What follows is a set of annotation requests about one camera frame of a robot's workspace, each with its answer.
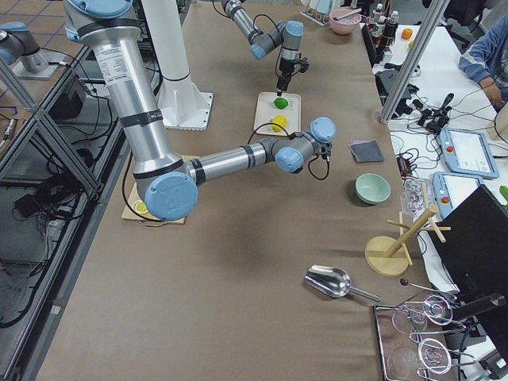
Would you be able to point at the yellow lemon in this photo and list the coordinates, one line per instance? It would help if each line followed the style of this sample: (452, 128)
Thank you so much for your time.
(278, 123)

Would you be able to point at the grey folded cloth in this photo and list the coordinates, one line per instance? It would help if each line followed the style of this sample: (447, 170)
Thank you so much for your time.
(366, 151)

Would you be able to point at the seated person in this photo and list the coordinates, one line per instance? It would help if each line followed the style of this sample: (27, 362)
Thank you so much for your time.
(485, 63)

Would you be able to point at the lemon slice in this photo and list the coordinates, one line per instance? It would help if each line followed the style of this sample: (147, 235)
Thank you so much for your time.
(140, 207)

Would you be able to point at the metal scoop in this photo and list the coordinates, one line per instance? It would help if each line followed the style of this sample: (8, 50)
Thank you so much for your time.
(335, 282)

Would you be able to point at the wooden mug tree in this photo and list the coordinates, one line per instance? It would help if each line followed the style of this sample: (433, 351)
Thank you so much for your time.
(389, 256)

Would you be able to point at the green lime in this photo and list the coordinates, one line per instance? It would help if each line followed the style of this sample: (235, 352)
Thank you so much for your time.
(280, 103)

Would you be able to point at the copper wire bottle rack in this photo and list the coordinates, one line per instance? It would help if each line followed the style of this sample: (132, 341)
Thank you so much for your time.
(379, 33)

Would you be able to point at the blue teach pendant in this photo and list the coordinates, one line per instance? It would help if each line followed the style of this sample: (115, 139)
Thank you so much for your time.
(451, 189)
(467, 152)

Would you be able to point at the aluminium frame post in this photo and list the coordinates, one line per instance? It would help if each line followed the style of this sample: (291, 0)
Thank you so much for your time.
(425, 32)

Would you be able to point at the mint green bowl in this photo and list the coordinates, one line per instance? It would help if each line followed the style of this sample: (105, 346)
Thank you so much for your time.
(372, 188)

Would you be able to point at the wooden cutting board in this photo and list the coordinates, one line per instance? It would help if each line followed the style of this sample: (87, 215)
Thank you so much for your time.
(169, 193)

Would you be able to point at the white camera post base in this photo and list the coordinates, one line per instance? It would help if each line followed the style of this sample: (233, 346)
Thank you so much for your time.
(182, 104)

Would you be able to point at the black monitor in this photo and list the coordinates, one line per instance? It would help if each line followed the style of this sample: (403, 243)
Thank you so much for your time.
(475, 251)

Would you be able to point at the pink bowl of ice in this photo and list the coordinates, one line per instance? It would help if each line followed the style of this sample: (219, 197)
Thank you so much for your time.
(344, 21)

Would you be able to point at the wire glass rack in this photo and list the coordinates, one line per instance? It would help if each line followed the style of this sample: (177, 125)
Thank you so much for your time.
(425, 339)

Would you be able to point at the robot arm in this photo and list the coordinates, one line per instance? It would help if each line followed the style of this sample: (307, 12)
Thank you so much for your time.
(111, 30)
(286, 35)

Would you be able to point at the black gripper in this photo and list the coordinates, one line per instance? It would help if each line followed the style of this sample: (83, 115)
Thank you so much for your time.
(326, 148)
(282, 74)

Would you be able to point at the white rabbit tray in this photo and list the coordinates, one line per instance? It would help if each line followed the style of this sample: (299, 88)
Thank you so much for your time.
(267, 112)

